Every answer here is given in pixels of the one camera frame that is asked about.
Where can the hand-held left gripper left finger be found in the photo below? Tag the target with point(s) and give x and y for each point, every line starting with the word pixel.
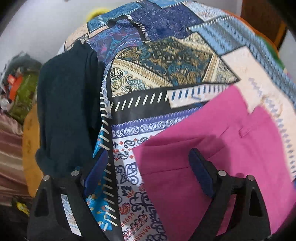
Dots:
pixel 96 172

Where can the green fabric storage box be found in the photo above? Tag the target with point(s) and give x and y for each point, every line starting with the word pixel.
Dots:
pixel 24 97

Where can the wooden door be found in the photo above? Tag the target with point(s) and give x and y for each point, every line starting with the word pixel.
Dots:
pixel 263 18

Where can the orange box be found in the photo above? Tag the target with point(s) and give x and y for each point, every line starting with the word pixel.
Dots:
pixel 13 84

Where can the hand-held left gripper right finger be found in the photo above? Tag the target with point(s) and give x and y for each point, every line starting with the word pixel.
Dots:
pixel 201 172

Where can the striped pink curtain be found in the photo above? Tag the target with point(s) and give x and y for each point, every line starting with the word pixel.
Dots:
pixel 10 162

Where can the wooden lap desk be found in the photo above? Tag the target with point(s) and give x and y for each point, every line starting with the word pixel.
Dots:
pixel 31 143

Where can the dark folded pants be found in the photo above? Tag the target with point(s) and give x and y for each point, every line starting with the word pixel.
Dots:
pixel 64 104

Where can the pink pants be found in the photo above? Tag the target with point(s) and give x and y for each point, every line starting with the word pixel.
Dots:
pixel 231 129

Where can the patchwork printed blanket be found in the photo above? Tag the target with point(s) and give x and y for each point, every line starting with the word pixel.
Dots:
pixel 161 69

